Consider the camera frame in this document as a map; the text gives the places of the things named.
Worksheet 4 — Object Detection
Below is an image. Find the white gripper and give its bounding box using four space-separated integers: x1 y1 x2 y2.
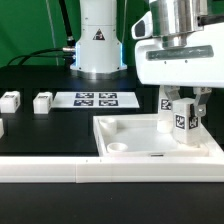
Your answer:
131 12 224 117

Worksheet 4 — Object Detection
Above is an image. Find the white square table top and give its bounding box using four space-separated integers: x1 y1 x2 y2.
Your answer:
93 114 215 157

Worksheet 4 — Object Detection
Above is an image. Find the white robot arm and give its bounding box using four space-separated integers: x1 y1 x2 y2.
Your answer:
71 0 224 88

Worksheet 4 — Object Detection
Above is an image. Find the white block at left edge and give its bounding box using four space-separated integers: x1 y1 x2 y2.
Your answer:
0 118 4 139

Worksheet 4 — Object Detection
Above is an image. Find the white L-shaped obstacle fence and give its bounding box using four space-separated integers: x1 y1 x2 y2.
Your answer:
0 119 224 184

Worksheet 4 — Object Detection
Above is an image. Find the white marker base plate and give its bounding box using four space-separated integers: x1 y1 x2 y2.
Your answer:
52 92 139 108

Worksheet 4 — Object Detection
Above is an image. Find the black cable bundle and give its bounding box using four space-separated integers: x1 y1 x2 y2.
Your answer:
7 0 77 66

